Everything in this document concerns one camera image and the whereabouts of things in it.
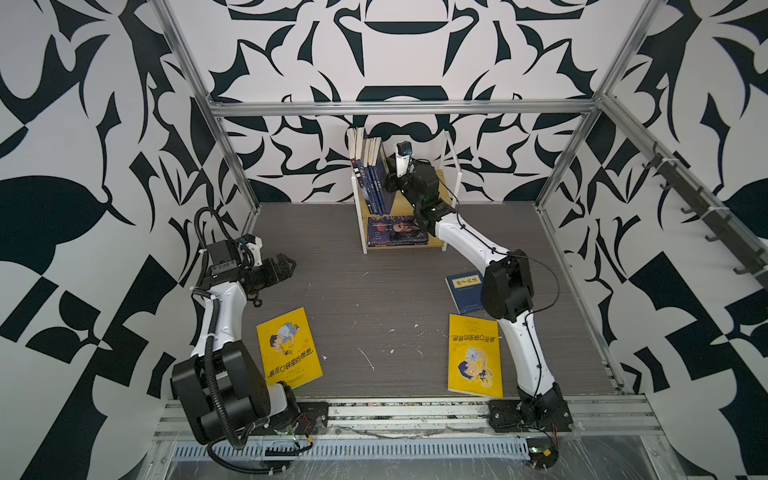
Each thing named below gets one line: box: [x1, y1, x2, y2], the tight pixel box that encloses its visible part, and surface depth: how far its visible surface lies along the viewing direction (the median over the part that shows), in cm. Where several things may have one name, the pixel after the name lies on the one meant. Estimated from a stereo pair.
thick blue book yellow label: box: [360, 137, 380, 216], surface depth 82 cm
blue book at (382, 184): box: [371, 142, 396, 216], surface depth 85 cm
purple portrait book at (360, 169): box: [353, 127, 373, 214], surface depth 81 cm
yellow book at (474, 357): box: [448, 314, 504, 399], surface depth 83 cm
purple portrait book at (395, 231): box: [367, 216, 429, 247], surface depth 104 cm
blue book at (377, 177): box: [365, 137, 392, 215], surface depth 83 cm
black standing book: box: [347, 127, 365, 187], surface depth 79 cm
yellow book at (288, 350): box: [256, 307, 323, 390], surface depth 86 cm
